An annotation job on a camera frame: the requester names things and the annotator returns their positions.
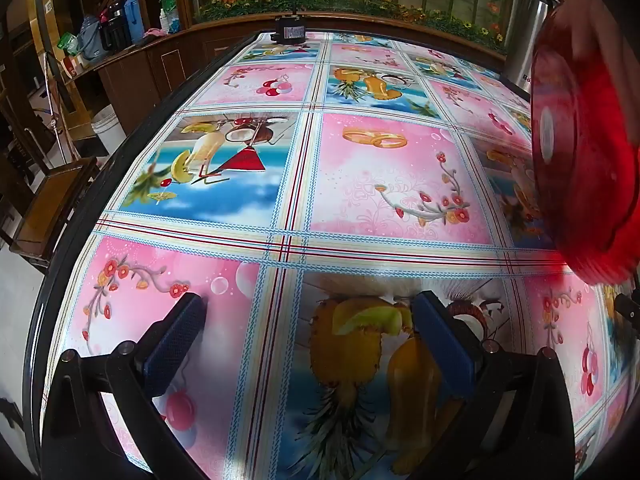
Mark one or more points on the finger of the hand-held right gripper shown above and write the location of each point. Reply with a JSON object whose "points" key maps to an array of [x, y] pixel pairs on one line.
{"points": [[627, 307]]}

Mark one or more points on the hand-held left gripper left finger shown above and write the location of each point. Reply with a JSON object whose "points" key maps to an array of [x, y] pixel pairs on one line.
{"points": [[172, 345]]}

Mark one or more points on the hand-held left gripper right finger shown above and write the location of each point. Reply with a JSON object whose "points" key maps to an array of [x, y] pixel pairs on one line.
{"points": [[442, 350]]}

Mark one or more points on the large red scalloped glass plate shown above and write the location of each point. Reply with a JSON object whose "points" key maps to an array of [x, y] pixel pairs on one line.
{"points": [[585, 135]]}

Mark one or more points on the dark wooden chair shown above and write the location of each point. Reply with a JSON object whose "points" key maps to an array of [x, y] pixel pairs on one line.
{"points": [[50, 205]]}

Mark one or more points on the printed fruit tablecloth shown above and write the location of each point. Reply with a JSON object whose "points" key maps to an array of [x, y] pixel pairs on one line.
{"points": [[390, 170]]}

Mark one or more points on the white plastic bucket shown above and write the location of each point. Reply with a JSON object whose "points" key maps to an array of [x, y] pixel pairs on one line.
{"points": [[107, 130]]}

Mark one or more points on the metal rod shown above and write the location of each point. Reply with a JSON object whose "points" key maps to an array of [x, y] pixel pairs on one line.
{"points": [[54, 100]]}

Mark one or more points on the brown wooden sideboard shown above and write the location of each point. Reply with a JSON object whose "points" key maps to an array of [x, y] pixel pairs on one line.
{"points": [[150, 65]]}

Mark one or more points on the stainless steel thermos jug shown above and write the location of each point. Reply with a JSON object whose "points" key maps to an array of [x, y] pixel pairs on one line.
{"points": [[525, 25]]}

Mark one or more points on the grey blue bag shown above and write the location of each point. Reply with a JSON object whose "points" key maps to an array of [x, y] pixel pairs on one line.
{"points": [[90, 37]]}

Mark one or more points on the black kettle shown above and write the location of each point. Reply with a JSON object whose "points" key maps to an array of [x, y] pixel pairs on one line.
{"points": [[114, 27]]}

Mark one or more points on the green capped bottle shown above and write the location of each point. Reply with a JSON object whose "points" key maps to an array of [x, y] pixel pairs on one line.
{"points": [[167, 15]]}

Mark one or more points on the blue plastic container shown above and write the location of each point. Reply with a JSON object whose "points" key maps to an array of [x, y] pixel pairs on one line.
{"points": [[134, 15]]}

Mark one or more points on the black power adapter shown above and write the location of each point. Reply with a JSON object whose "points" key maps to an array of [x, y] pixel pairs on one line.
{"points": [[289, 30]]}

